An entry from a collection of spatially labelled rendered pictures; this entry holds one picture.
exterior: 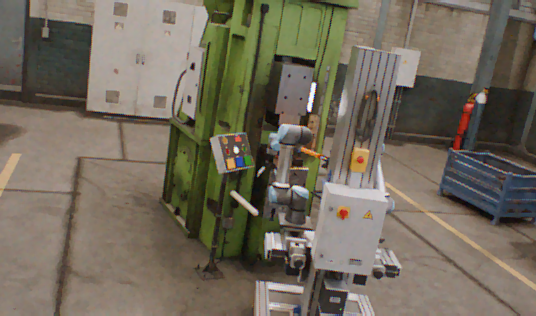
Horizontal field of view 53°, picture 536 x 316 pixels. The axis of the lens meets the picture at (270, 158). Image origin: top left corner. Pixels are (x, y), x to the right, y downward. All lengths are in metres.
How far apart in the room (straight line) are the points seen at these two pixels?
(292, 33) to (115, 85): 5.44
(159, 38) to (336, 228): 6.85
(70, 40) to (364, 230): 7.77
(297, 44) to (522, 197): 4.33
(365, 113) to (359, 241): 0.74
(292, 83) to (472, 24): 8.46
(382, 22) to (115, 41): 5.27
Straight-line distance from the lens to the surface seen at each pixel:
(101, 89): 9.52
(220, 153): 4.01
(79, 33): 10.06
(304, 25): 4.56
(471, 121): 11.51
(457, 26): 12.30
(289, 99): 4.42
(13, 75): 10.27
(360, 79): 3.11
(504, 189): 7.53
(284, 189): 3.52
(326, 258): 3.15
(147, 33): 9.41
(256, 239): 4.71
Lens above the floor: 2.11
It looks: 15 degrees down
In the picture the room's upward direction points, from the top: 10 degrees clockwise
